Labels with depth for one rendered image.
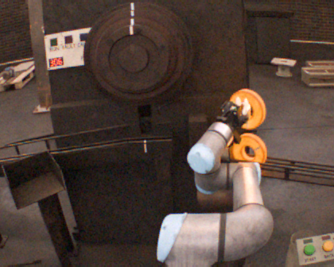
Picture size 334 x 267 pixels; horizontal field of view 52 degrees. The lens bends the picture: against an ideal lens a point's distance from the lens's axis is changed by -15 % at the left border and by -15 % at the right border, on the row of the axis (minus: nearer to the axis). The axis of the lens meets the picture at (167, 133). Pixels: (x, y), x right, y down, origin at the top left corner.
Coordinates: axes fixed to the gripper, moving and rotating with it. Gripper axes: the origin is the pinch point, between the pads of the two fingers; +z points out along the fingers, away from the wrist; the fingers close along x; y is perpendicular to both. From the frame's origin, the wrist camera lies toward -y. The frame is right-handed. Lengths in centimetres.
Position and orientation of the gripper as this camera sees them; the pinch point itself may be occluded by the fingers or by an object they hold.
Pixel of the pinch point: (246, 104)
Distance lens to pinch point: 152.4
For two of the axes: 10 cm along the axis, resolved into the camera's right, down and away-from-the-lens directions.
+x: -7.9, -1.8, 5.9
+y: -2.5, -7.7, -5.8
